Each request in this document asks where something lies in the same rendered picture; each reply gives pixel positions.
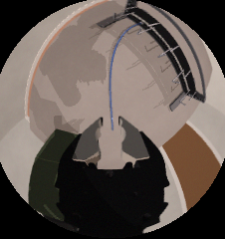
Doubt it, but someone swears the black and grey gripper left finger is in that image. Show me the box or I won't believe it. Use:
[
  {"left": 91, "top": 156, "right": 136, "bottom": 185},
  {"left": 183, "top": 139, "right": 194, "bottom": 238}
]
[{"left": 55, "top": 117, "right": 103, "bottom": 188}]

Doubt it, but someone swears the grey free-standing rack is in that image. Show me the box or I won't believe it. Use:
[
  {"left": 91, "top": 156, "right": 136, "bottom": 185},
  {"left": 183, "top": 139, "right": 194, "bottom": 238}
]
[{"left": 97, "top": 0, "right": 206, "bottom": 112}]

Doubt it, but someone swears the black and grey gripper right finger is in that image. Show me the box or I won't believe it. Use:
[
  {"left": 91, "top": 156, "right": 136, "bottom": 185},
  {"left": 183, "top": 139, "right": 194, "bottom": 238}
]
[{"left": 118, "top": 117, "right": 170, "bottom": 187}]

